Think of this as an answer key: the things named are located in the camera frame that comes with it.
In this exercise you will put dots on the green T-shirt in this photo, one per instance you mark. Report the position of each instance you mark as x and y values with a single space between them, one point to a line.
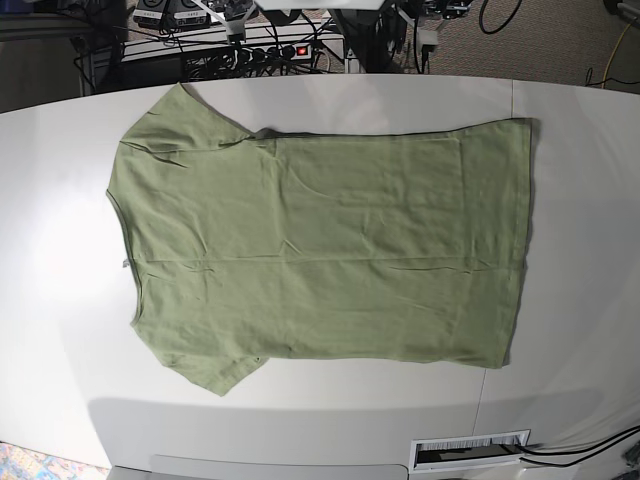
249 246

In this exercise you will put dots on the black power strip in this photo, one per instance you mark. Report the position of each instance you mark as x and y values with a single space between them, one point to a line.
241 61

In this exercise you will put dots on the table cable grommet box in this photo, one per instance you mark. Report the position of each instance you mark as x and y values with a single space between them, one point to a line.
465 453

